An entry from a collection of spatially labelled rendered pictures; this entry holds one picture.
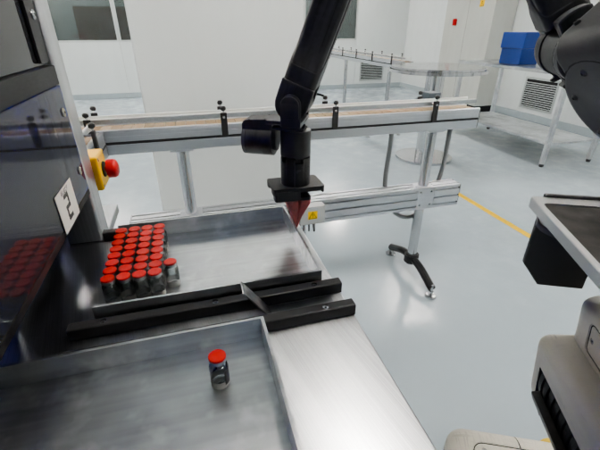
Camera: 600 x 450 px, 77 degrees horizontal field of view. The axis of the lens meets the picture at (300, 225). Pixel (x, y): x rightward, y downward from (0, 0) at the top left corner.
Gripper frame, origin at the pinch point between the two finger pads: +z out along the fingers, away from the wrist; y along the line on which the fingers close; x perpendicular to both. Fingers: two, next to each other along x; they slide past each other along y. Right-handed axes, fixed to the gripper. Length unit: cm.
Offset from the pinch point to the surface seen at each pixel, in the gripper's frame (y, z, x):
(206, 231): 17.9, 2.3, -5.2
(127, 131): 41, -2, -83
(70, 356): 35.8, -0.4, 28.0
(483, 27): -440, -43, -492
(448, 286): -108, 89, -72
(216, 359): 18.8, -2.3, 34.8
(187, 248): 21.8, 2.3, 0.8
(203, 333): 20.1, -0.3, 28.0
